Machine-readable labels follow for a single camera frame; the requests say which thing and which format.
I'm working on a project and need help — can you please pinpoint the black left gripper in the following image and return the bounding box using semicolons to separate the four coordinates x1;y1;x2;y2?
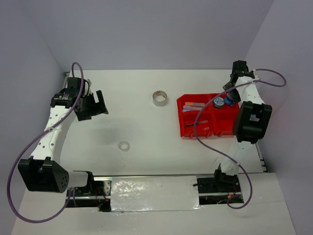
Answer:
77;90;108;121

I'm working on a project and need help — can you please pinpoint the blue slime jar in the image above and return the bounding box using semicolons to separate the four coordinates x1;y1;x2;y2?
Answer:
224;94;235;106
213;97;224;109

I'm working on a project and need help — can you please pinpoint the orange highlighter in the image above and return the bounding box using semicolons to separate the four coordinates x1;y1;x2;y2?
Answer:
185;102;205;107

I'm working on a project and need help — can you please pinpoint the pink highlighter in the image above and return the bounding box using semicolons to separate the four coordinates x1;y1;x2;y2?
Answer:
183;105;202;111

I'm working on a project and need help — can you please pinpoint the small clear tape roll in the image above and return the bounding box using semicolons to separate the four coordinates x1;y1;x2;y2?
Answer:
118;141;130;152

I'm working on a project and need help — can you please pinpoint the large grey tape roll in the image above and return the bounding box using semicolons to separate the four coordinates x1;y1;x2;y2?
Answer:
152;91;168;107

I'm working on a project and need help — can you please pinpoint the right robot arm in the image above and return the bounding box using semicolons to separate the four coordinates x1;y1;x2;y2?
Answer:
213;60;272;191

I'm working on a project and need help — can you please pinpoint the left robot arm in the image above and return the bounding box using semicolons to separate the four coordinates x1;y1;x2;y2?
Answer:
18;77;108;195

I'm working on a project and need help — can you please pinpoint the red bin back right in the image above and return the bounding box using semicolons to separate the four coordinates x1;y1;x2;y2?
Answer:
207;93;239;116

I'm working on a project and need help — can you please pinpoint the red bin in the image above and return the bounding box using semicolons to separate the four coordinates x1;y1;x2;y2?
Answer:
207;93;239;116
179;112;215;139
214;111;238;137
177;94;214;116

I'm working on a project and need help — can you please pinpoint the red bin front right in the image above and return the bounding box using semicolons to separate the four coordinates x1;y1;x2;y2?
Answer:
214;111;238;137

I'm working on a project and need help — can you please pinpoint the red bin back left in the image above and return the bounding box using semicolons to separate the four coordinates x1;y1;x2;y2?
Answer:
177;94;214;116

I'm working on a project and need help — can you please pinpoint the red bin front left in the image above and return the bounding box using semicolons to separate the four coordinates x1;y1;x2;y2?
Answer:
179;112;215;139

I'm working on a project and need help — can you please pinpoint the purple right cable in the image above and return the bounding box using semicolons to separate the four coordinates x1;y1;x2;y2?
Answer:
194;69;287;210

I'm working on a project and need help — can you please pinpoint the purple cable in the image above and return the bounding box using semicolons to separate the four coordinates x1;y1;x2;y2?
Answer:
6;62;91;224
194;69;287;210

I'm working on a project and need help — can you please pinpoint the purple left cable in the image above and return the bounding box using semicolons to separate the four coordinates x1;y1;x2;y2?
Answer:
6;62;91;224

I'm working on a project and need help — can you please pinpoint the metal base rail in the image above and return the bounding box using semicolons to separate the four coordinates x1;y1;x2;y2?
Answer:
67;174;244;212

